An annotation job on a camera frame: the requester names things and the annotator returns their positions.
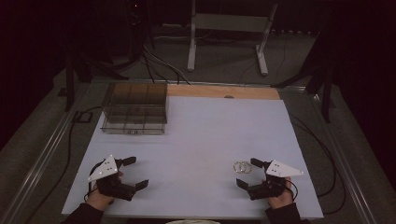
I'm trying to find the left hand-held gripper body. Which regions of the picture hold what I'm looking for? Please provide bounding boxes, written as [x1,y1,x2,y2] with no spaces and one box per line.
[87,154,137,202]

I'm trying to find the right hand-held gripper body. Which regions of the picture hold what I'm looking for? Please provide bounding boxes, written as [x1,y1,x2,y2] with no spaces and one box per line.
[247,159,304,201]

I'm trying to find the person's right hand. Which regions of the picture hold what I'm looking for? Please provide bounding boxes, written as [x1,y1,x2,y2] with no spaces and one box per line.
[267,176,295,210]

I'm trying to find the person's left hand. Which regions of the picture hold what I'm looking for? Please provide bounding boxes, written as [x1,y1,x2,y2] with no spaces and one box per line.
[85,188,115,213]

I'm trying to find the transparent drawer box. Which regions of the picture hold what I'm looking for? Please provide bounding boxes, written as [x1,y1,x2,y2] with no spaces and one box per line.
[100,82,169,135]

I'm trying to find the white table mat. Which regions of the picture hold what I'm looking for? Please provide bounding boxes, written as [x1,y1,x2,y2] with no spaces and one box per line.
[61,95,325,220]

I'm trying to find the black floor socket plate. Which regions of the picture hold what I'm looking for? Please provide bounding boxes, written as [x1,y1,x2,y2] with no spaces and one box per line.
[74,110,93,124]

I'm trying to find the black stand legs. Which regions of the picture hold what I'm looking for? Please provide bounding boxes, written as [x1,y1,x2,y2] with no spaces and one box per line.
[57,54,131,113]
[270,29,335,123]

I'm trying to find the white metal stand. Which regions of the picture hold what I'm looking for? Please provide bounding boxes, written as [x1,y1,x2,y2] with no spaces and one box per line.
[186,0,278,77]

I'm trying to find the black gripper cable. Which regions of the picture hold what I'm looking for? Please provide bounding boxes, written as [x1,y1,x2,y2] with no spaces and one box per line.
[287,179,300,202]
[83,162,98,203]

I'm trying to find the black floor cable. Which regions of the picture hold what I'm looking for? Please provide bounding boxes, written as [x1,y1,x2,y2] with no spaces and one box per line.
[288,112,347,217]
[23,106,104,224]

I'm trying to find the metal floor rail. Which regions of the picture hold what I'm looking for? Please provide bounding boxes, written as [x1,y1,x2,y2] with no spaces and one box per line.
[0,83,92,224]
[306,87,379,224]

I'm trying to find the bundle of floor cables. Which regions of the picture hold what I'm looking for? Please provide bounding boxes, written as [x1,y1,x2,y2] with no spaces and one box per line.
[141,44,191,86]

